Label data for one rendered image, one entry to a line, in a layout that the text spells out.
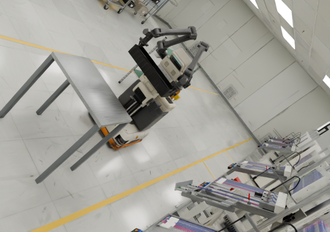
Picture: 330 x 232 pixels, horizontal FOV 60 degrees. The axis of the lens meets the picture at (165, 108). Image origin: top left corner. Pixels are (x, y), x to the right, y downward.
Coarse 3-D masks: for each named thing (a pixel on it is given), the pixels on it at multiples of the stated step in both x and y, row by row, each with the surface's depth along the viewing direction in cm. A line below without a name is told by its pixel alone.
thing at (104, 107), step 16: (48, 64) 220; (64, 64) 217; (80, 64) 236; (32, 80) 225; (80, 80) 220; (96, 80) 240; (16, 96) 233; (80, 96) 208; (96, 96) 223; (112, 96) 244; (0, 112) 241; (96, 112) 208; (112, 112) 226; (96, 128) 204; (80, 144) 210; (64, 160) 219; (80, 160) 262
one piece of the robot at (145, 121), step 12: (132, 84) 356; (120, 96) 363; (132, 96) 352; (168, 96) 357; (132, 108) 349; (144, 108) 350; (168, 108) 340; (132, 120) 355; (144, 120) 351; (156, 120) 358
